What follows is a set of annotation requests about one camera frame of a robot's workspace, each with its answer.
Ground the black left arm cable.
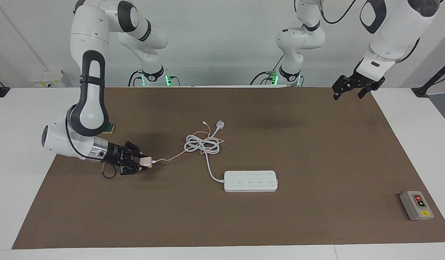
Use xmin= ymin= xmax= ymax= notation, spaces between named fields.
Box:
xmin=317 ymin=0 xmax=422 ymax=65

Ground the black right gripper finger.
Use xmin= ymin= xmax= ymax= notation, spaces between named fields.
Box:
xmin=120 ymin=164 xmax=148 ymax=176
xmin=124 ymin=140 xmax=149 ymax=158

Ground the black stand with pole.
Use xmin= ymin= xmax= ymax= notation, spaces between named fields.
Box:
xmin=411 ymin=58 xmax=445 ymax=98

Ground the brown table mat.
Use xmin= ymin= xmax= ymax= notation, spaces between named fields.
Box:
xmin=12 ymin=87 xmax=445 ymax=250

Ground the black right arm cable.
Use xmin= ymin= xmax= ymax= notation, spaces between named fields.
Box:
xmin=65 ymin=108 xmax=117 ymax=180

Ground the white power strip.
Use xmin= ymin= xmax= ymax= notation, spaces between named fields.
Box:
xmin=223 ymin=170 xmax=279 ymax=192

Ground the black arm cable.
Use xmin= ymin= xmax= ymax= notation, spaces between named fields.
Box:
xmin=65 ymin=108 xmax=117 ymax=180
xmin=317 ymin=0 xmax=422 ymax=65

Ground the black base cable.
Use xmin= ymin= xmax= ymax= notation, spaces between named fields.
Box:
xmin=128 ymin=70 xmax=145 ymax=87
xmin=249 ymin=70 xmax=281 ymax=86

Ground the white wall outlet box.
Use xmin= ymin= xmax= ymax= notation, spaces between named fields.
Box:
xmin=30 ymin=70 xmax=66 ymax=88

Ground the grey switch box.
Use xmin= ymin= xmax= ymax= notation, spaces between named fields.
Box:
xmin=399 ymin=191 xmax=435 ymax=221

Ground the pink charger cable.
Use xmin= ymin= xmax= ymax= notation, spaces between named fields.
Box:
xmin=151 ymin=121 xmax=224 ymax=164

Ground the white power strip cable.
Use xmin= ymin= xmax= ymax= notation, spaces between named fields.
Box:
xmin=184 ymin=121 xmax=226 ymax=182

